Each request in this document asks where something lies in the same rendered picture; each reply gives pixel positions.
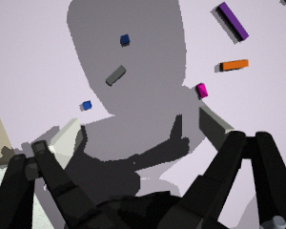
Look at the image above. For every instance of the purple rod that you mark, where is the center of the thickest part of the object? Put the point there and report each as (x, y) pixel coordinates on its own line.
(232, 21)

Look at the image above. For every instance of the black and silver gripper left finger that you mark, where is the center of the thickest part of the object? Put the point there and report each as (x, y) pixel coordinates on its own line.
(17, 186)

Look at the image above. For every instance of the magenta rod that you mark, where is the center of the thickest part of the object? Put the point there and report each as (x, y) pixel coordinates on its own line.
(201, 90)

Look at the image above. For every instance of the dark brown rod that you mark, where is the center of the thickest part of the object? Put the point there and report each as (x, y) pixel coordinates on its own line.
(234, 64)

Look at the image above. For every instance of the small blue block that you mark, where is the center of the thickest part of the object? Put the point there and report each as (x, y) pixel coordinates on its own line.
(87, 105)
(125, 39)

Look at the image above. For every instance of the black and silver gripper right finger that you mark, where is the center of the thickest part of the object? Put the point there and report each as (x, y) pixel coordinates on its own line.
(208, 193)

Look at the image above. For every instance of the grey rectangular block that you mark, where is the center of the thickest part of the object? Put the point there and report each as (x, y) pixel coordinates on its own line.
(115, 74)

